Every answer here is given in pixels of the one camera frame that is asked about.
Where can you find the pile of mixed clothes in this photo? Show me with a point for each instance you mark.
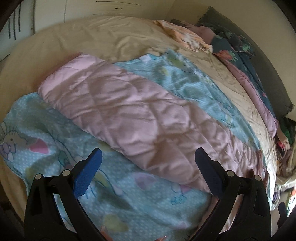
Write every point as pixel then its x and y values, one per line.
pixel 286 139

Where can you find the white wardrobe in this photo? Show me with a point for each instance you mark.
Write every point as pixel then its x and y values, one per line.
pixel 69 9

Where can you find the orange and white cloth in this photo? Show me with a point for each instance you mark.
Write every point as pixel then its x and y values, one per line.
pixel 185 34

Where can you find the dark floral quilt mauve backing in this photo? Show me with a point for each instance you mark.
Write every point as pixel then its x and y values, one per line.
pixel 240 60

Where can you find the bed with beige sheet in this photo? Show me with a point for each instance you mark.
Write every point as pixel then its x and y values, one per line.
pixel 92 34

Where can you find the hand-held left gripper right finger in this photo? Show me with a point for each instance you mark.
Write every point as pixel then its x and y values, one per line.
pixel 209 171

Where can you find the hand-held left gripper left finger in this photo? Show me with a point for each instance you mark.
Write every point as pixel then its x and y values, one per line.
pixel 89 171

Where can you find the dark grey headboard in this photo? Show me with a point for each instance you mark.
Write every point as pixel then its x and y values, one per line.
pixel 272 69

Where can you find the pink teal cartoon print quilt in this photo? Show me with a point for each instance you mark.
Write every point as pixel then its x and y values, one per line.
pixel 138 115

